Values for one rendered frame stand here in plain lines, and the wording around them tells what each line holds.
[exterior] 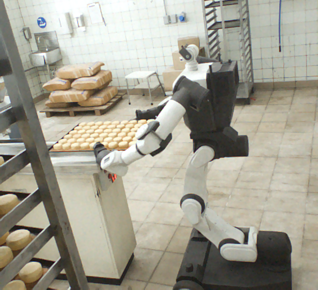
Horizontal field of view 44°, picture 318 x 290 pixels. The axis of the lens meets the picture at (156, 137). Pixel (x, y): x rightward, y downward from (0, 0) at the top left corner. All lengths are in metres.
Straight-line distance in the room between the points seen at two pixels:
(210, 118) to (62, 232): 1.19
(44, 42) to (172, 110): 5.73
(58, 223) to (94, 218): 1.51
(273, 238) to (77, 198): 1.13
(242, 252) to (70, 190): 1.03
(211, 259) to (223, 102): 1.04
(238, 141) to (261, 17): 3.91
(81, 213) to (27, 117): 1.66
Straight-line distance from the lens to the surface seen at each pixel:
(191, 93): 1.72
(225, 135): 1.99
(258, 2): 5.78
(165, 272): 2.71
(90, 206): 2.33
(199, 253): 2.51
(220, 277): 2.38
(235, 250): 2.32
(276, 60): 5.88
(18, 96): 0.77
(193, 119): 1.93
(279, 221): 3.06
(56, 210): 0.85
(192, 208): 2.20
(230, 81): 1.85
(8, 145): 2.84
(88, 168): 2.21
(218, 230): 2.31
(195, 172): 2.09
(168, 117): 1.67
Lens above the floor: 1.79
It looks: 22 degrees down
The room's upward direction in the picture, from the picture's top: 10 degrees counter-clockwise
